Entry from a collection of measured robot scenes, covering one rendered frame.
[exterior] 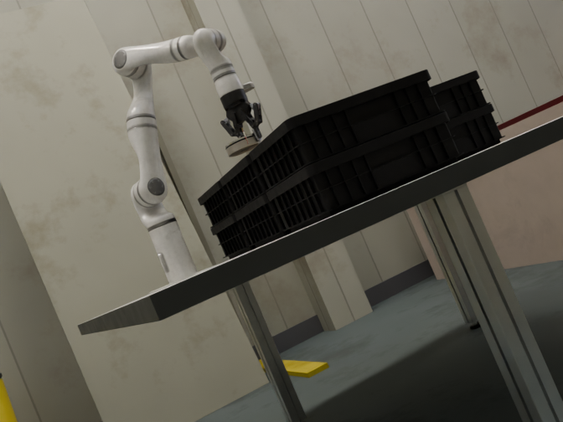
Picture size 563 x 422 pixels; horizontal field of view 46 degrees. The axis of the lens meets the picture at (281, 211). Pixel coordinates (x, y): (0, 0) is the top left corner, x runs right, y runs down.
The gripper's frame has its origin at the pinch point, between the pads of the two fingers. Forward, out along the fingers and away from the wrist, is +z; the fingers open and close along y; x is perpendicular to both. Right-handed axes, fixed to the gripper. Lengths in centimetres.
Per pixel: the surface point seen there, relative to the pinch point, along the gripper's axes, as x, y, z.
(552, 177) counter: 192, 49, 56
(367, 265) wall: 270, -96, 72
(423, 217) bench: 115, 3, 46
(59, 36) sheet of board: 140, -166, -133
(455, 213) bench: -48, 59, 38
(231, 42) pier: 226, -105, -103
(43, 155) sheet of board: 104, -180, -64
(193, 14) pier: 223, -122, -132
